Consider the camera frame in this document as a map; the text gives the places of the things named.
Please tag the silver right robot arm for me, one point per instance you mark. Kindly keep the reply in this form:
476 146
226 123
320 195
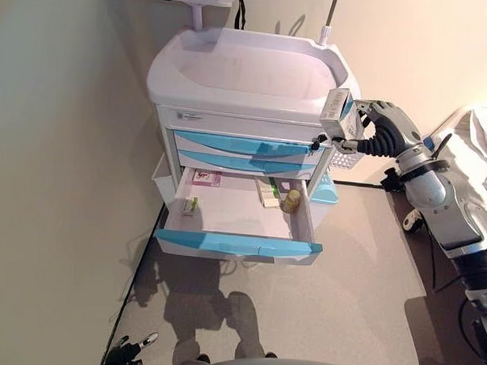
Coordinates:
437 191

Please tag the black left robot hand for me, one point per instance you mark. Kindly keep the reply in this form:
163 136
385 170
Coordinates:
124 359

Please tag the white medical cart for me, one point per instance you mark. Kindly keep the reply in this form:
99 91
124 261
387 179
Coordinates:
231 101

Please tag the metal IV pole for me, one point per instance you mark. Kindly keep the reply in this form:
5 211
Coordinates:
331 12

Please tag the white lockable cart drawer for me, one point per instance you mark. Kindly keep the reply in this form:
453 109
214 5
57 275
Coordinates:
238 121

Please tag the white bed caster wheel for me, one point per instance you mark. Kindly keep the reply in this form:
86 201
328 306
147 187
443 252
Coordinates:
412 222

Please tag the black right robot foot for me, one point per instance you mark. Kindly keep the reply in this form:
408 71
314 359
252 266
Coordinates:
271 355

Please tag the white medicine box green edge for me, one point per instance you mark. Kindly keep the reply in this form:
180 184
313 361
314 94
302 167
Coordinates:
269 195

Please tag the black left robot foot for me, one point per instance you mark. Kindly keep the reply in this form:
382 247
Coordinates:
204 358

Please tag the blue lidded waste bin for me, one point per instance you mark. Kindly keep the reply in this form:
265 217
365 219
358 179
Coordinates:
324 192

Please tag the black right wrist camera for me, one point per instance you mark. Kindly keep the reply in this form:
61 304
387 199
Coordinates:
391 181

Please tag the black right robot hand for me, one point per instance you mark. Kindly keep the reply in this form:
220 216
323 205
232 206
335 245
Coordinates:
395 132

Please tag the white side bin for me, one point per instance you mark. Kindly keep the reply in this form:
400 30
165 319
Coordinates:
163 179

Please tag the yellow pill bottle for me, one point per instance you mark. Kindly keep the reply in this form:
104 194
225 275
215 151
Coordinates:
291 201

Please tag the black keys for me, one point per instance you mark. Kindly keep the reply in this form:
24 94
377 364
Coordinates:
319 140

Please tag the blue bed corner bumper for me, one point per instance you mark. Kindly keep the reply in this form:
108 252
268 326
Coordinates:
430 142

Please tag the pink medicine box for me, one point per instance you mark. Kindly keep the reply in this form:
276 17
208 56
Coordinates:
206 177

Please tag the black robot foot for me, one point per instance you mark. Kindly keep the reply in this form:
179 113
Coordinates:
204 358
271 355

